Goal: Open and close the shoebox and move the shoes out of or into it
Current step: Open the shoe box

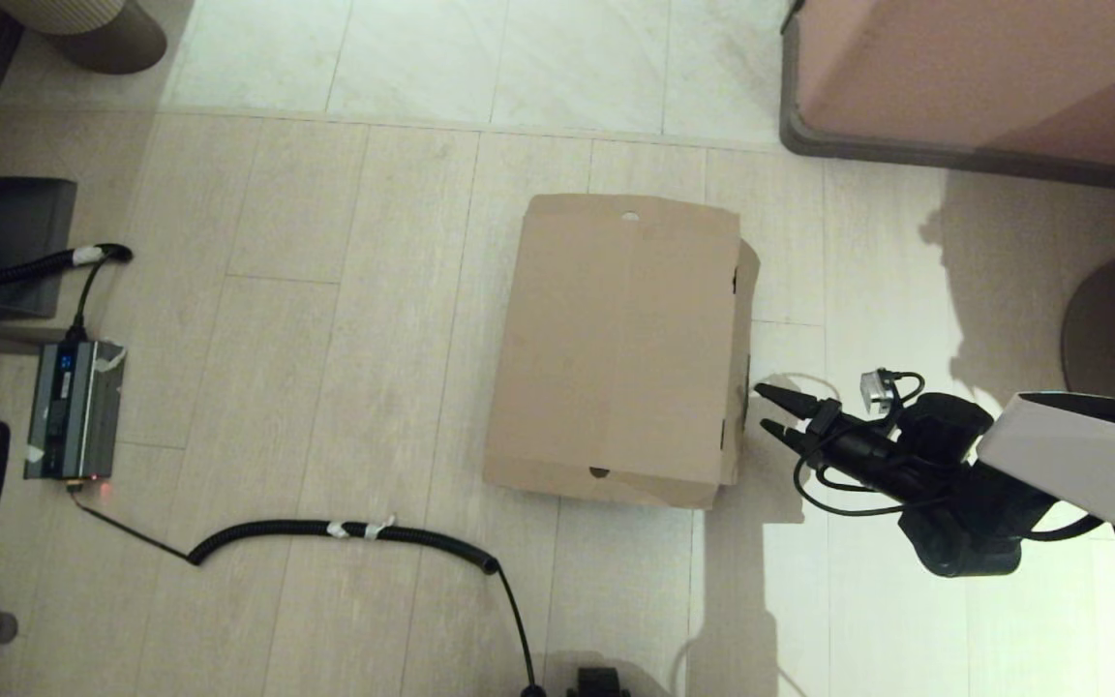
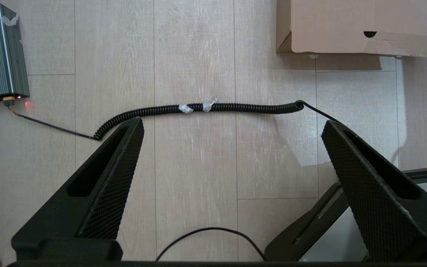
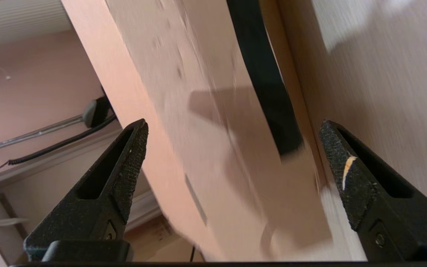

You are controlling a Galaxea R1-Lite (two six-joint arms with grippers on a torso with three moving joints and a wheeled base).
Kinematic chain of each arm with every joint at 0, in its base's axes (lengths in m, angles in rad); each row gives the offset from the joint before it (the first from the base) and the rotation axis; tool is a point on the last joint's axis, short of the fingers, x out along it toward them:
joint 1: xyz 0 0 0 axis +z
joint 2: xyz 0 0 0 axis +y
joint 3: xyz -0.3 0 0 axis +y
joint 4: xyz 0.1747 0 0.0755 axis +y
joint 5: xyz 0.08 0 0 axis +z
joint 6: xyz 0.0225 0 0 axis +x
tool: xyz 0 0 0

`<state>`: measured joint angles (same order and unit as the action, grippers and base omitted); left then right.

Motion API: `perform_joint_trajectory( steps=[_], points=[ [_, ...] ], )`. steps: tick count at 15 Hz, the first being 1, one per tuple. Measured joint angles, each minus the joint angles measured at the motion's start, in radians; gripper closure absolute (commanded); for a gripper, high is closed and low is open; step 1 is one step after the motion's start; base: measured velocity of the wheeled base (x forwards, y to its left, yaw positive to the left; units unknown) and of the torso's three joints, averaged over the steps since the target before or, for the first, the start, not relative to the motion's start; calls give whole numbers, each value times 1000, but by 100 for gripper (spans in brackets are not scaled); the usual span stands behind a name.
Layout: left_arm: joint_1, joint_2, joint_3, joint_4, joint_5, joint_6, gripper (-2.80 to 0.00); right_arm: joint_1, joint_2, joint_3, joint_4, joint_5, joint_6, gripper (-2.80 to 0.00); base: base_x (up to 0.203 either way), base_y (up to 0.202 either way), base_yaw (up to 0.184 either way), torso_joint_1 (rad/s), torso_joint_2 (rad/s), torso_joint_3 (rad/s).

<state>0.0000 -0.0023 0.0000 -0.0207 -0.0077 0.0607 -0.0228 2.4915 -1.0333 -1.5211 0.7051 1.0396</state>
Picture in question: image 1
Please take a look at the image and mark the brown cardboard shoe box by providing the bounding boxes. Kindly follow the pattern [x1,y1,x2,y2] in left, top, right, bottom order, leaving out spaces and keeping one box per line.
[482,194,762,510]

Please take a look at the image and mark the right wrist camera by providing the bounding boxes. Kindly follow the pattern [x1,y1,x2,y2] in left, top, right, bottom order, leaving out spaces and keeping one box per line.
[859,368,899,412]

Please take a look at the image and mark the black square stand base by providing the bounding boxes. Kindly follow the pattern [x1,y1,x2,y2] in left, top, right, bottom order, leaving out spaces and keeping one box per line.
[0,177,79,322]

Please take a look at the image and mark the thin black power cable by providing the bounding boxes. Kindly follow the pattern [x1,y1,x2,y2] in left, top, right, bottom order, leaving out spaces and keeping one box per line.
[69,257,115,342]

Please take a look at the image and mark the black coiled cable white tape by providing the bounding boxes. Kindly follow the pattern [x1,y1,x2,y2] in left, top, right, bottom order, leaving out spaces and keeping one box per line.
[69,484,547,697]

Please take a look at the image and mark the grey power supply box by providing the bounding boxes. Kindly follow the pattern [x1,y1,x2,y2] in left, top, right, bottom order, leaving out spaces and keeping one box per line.
[23,339,128,483]

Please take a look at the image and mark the pink upholstered furniture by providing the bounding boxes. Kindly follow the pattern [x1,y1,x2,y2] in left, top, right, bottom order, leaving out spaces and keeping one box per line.
[778,0,1115,199]

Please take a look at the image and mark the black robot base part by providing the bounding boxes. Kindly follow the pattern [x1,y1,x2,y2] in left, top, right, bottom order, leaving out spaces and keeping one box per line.
[565,666,632,697]

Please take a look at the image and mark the beige ribbed cylinder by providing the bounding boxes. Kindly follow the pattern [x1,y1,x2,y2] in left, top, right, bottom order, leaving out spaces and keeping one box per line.
[0,0,169,76]

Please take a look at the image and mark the black corrugated hose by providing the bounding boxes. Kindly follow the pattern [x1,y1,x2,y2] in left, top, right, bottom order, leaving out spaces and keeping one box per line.
[0,244,135,289]

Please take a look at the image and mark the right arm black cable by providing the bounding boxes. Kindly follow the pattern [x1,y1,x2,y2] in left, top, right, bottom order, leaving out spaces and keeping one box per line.
[793,366,1115,520]

